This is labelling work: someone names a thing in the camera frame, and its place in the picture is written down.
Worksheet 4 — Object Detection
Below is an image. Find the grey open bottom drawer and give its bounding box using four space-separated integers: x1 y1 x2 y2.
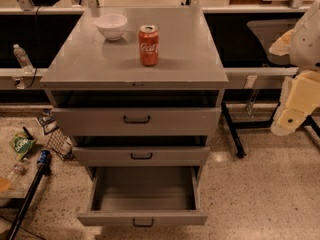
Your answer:
77 166 208 227

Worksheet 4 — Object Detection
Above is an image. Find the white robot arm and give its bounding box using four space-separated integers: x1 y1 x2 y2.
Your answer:
269 0 320 136

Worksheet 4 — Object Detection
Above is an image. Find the clear plastic water bottle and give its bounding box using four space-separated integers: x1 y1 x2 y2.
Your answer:
13 44 34 75

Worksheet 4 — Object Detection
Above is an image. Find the grey top drawer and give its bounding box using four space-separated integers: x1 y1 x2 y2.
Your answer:
52 108 221 136

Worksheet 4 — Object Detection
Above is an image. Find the black pole stand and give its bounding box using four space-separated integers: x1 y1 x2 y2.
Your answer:
6 164 49 240

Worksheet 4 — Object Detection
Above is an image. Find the grey drawer cabinet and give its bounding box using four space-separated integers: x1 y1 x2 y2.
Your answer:
39 6 230 228

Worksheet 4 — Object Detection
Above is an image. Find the grey middle drawer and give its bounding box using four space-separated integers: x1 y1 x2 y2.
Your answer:
73 147 209 167

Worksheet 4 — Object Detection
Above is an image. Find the crushed clear plastic bottle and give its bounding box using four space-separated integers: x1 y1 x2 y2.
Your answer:
8 163 27 182

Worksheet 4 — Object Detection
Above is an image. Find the blue soda can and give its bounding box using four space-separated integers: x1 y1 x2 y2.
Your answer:
37 150 51 167

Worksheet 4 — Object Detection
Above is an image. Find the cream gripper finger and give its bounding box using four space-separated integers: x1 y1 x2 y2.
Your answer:
271 77 306 136
269 30 293 56

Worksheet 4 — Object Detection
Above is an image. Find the green chip bag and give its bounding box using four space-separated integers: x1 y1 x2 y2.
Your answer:
10 132 36 160

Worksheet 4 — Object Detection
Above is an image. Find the black white snack packet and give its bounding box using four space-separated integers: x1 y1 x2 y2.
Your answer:
37 116 58 135

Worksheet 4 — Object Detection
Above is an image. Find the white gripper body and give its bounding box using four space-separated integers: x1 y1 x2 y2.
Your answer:
285 71 320 117

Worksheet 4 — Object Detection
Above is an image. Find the white ceramic bowl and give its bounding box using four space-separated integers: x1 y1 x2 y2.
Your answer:
95 14 128 41

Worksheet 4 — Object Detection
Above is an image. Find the orange coke can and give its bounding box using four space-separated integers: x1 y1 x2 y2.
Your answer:
139 25 159 66

